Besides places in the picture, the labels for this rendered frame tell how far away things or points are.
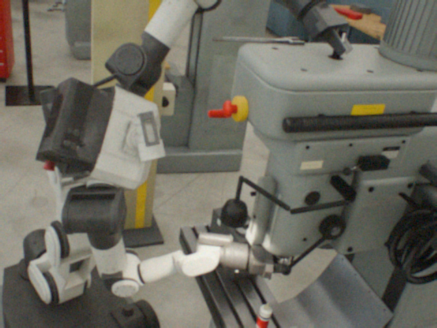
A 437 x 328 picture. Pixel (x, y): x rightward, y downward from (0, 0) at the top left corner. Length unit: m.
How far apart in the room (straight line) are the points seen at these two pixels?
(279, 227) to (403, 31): 0.58
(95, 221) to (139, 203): 2.09
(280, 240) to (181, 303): 1.77
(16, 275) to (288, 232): 1.44
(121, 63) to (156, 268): 0.61
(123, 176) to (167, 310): 1.78
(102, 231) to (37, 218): 2.38
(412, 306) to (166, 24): 1.15
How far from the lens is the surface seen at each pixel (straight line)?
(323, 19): 1.18
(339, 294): 1.87
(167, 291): 3.12
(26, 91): 5.63
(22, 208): 3.80
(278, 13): 8.90
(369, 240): 1.47
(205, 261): 1.45
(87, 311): 2.23
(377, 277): 1.77
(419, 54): 1.28
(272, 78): 1.04
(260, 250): 1.52
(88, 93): 1.31
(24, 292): 2.34
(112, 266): 1.45
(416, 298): 1.70
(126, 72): 1.35
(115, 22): 2.81
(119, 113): 1.33
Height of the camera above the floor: 2.21
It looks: 30 degrees down
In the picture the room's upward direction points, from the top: 9 degrees clockwise
